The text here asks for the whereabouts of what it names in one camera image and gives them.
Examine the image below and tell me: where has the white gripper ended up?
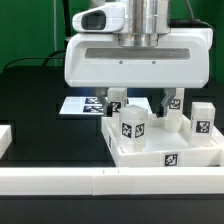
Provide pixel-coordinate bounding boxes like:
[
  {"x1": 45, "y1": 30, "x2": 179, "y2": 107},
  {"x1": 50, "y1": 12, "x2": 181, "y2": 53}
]
[{"x1": 65, "y1": 2, "x2": 213, "y2": 117}]

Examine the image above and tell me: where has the white square tabletop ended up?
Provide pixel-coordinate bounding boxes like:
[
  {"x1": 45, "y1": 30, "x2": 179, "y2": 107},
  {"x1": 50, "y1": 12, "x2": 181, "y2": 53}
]
[{"x1": 101, "y1": 115, "x2": 224, "y2": 167}]

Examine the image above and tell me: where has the white front fence bar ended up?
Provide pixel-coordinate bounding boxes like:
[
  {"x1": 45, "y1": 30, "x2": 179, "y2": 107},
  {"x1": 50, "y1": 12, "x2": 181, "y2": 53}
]
[{"x1": 0, "y1": 167, "x2": 224, "y2": 196}]

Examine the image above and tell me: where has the white fence bar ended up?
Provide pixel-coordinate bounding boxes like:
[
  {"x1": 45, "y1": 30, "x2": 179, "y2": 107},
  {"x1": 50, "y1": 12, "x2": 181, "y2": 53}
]
[
  {"x1": 0, "y1": 167, "x2": 224, "y2": 196},
  {"x1": 0, "y1": 125, "x2": 12, "y2": 159}
]

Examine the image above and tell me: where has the white left fence bar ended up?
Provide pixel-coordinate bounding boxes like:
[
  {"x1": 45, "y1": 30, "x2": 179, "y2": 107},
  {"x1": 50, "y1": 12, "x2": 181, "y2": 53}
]
[{"x1": 0, "y1": 125, "x2": 12, "y2": 159}]

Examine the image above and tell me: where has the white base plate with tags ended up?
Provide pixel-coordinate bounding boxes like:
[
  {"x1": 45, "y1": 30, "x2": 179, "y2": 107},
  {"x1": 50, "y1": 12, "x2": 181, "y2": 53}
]
[{"x1": 59, "y1": 96, "x2": 152, "y2": 115}]

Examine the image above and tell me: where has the black cable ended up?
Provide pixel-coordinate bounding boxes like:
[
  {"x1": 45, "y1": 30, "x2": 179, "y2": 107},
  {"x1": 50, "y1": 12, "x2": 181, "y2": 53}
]
[{"x1": 2, "y1": 49, "x2": 68, "y2": 72}]

